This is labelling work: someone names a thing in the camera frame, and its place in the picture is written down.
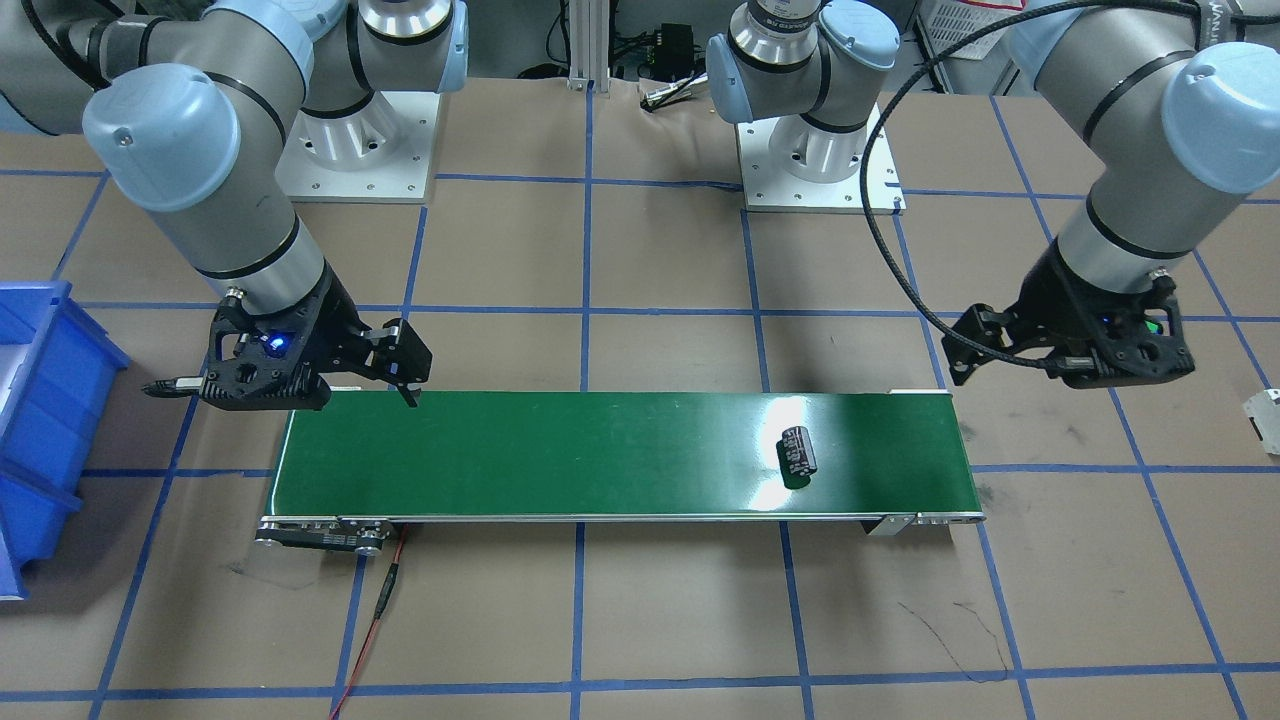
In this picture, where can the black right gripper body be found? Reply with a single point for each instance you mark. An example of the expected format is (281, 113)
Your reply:
(333, 322)

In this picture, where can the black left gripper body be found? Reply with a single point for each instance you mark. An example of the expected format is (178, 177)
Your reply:
(1060, 300)

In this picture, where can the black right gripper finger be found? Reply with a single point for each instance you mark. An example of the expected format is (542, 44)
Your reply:
(410, 392)

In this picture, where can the black cylindrical capacitor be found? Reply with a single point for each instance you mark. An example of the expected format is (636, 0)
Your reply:
(798, 457)

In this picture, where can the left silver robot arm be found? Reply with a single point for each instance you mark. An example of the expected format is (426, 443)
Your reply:
(1178, 99)

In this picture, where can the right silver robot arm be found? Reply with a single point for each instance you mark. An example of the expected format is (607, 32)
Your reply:
(189, 105)

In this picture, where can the green conveyor belt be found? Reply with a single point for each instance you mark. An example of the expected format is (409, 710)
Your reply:
(348, 474)

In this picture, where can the blue plastic bin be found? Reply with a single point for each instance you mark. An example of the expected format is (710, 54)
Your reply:
(58, 367)

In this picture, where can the red white circuit breaker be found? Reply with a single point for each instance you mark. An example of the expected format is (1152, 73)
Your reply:
(1262, 410)

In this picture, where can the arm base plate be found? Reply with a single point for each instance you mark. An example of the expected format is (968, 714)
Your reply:
(382, 153)
(788, 166)

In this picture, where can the aluminium frame post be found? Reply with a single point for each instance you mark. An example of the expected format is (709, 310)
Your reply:
(589, 27)

